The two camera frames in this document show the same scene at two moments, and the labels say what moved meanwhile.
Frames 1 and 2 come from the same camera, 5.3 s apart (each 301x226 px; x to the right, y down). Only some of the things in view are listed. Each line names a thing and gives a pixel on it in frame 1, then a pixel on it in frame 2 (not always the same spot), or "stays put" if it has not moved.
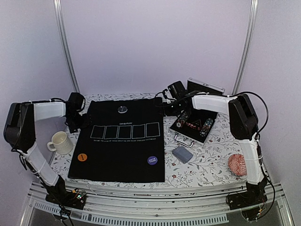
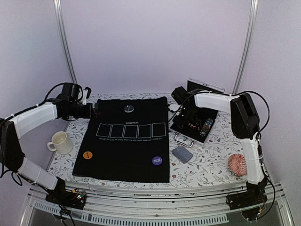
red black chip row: [192, 125] stays put
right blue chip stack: [206, 126] stays put
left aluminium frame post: [63, 37] stays put
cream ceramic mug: [61, 143] stays put
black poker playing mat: [117, 146] stays put
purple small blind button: [152, 160] to [157, 160]
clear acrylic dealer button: [122, 109] to [129, 108]
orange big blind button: [82, 157] to [87, 155]
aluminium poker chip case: [193, 125] stays put
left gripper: [87, 122] to [96, 114]
